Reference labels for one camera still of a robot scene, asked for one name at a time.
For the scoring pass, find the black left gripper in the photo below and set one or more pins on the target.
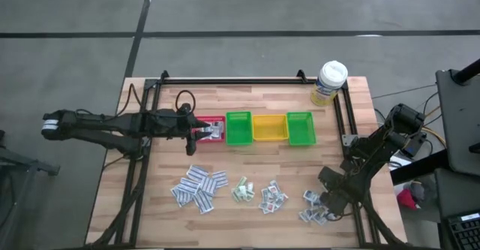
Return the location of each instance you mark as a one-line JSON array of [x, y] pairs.
[[187, 128]]

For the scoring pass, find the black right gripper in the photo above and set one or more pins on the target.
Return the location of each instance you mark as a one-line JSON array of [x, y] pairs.
[[339, 190]]

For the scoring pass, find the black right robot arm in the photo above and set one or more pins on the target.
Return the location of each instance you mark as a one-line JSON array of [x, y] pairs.
[[375, 148]]

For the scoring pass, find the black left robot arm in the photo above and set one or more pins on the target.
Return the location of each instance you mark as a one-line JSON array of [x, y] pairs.
[[93, 124]]

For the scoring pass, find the red plastic basket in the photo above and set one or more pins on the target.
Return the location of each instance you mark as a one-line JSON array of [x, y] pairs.
[[221, 140]]

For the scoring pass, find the green plastic basket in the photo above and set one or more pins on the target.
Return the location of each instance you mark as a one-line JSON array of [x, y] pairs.
[[239, 130], [300, 128]]

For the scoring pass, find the blue striped bandage packet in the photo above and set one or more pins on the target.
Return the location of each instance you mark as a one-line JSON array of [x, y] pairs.
[[197, 173], [209, 186], [182, 196], [189, 184], [220, 178], [204, 202]]

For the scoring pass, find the grey mounting plate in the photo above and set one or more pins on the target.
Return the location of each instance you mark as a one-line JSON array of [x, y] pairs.
[[348, 140]]

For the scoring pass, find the white paper sheet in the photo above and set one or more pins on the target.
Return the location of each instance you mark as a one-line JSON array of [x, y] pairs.
[[399, 161]]

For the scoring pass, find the red grey fabric bundle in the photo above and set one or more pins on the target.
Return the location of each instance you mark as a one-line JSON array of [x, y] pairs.
[[407, 199]]

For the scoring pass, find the yellow plastic basket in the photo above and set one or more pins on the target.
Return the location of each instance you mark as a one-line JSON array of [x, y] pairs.
[[270, 130]]

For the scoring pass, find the black desk bar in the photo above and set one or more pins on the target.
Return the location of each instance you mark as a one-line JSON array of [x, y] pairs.
[[420, 167]]

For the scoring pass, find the black power box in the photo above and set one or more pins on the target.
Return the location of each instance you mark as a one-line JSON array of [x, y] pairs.
[[412, 148]]

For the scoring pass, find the yellow Lysol wipes canister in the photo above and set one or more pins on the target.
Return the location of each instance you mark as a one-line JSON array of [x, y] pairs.
[[332, 75]]

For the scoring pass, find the black keyboard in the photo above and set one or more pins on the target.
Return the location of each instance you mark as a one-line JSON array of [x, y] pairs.
[[467, 235]]

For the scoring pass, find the black pole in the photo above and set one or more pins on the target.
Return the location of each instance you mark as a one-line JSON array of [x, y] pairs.
[[468, 71]]

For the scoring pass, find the grey metal stand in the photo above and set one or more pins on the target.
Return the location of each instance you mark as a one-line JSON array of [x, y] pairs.
[[26, 165]]

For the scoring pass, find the black aluminium table frame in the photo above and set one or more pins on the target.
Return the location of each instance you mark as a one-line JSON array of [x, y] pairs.
[[232, 81]]

